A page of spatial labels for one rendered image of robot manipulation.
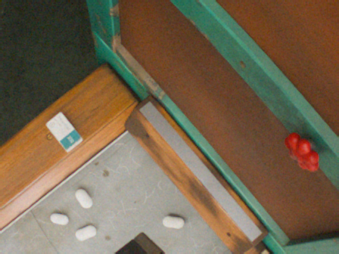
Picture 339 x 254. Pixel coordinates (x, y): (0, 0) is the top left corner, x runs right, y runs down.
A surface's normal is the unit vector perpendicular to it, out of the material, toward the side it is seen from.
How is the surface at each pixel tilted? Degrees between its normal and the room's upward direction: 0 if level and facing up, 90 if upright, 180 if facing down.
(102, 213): 0
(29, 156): 0
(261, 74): 90
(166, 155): 67
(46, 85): 0
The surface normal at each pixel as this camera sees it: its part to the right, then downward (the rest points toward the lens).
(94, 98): -0.01, -0.25
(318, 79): -0.77, 0.62
